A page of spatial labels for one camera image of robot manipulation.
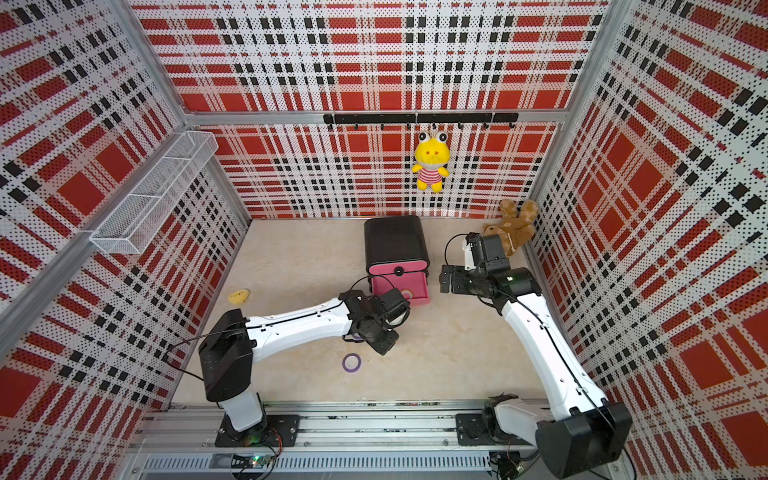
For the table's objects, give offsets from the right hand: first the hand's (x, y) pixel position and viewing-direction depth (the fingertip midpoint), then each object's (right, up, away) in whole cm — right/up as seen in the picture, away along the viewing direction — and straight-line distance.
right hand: (462, 278), depth 77 cm
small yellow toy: (-70, -8, +21) cm, 74 cm away
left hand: (-20, -18, +5) cm, 27 cm away
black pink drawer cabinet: (-17, +6, +14) cm, 23 cm away
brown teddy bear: (+25, +15, +29) cm, 42 cm away
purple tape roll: (-30, -25, +9) cm, 41 cm away
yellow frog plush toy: (-6, +37, +15) cm, 41 cm away
